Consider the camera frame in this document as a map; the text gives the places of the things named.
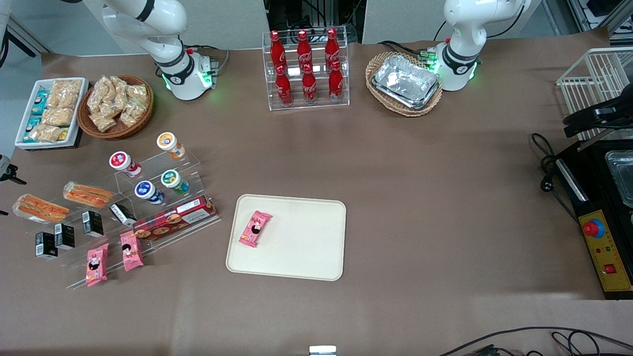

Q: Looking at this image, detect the black sealing machine appliance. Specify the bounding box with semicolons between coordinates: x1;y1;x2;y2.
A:
553;138;633;301

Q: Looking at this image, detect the white rectangular snack tray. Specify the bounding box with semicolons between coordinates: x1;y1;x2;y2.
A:
14;77;90;150

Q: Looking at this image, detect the white wire basket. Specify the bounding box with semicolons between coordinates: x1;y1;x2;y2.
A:
556;47;633;142

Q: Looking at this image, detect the small black carton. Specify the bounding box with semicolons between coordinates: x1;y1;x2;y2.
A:
81;211;105;238
35;232;59;261
54;223;76;251
109;202;138;227

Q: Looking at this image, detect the beige serving tray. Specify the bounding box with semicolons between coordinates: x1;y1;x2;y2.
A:
226;194;347;282

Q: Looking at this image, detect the blue lid yogurt cup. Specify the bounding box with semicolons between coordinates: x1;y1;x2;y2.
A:
135;180;165;205

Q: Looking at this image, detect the yellow control panel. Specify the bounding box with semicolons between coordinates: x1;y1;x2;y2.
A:
578;210;633;293

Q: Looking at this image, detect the clear cracker packet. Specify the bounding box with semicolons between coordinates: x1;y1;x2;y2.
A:
29;124;63;143
42;106;75;127
52;79;83;98

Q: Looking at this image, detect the metal frame rack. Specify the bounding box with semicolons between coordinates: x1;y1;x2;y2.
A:
542;0;633;36

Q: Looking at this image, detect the pink snack packet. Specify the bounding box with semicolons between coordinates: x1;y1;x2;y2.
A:
238;210;273;248
85;243;110;288
120;230;144;273

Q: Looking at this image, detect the long red cookie box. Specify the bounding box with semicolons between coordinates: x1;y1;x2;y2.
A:
132;195;218;242

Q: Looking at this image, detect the clear acrylic tiered display stand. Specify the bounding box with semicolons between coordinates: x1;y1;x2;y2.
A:
22;145;222;291

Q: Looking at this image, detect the long black cable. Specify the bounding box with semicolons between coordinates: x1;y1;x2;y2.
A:
438;326;633;356

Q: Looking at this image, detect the black power cable with plug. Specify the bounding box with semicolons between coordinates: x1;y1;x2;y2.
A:
531;133;580;223

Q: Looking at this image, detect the light wicker basket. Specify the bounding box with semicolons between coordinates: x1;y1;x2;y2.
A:
365;51;444;118

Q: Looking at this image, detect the red cola bottle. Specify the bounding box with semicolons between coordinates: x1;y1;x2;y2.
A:
328;61;344;102
302;64;318;104
275;65;293;106
296;30;313;70
270;30;286;70
324;28;341;67

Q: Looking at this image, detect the clear bag of fried snacks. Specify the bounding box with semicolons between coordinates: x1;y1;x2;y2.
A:
109;76;131;107
88;77;112;112
89;111;117;134
126;84;149;107
119;101;147;129

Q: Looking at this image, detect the brown wicker basket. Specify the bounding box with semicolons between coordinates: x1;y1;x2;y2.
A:
76;75;154;140

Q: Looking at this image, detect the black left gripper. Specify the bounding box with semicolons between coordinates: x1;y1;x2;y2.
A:
563;96;633;139

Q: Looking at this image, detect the clear acrylic bottle rack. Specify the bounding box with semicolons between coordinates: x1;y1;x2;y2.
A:
262;28;351;111

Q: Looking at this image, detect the red emergency stop button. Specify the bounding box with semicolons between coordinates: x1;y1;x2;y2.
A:
583;218;606;238

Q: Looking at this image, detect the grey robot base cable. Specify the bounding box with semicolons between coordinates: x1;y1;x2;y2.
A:
185;44;231;75

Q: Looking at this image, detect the red lid yogurt cup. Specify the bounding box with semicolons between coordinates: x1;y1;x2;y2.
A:
109;151;143;178

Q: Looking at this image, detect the silver metal handle bar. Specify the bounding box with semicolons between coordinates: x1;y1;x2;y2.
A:
555;158;589;203

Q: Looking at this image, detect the aluminium foil tray stack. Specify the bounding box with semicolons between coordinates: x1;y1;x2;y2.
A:
372;54;441;110

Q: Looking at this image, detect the orange lid yogurt cup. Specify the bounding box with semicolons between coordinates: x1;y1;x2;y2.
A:
156;132;186;160

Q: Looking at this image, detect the black cable bundle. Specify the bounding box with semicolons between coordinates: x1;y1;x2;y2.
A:
265;0;359;43

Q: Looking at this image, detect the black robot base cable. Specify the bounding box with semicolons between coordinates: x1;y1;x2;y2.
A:
378;40;436;63

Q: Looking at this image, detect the green lid yogurt cup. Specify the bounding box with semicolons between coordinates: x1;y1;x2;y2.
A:
160;169;190;195

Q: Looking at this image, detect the wrapped triangle sandwich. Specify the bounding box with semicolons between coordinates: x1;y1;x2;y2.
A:
62;181;116;209
12;193;71;223

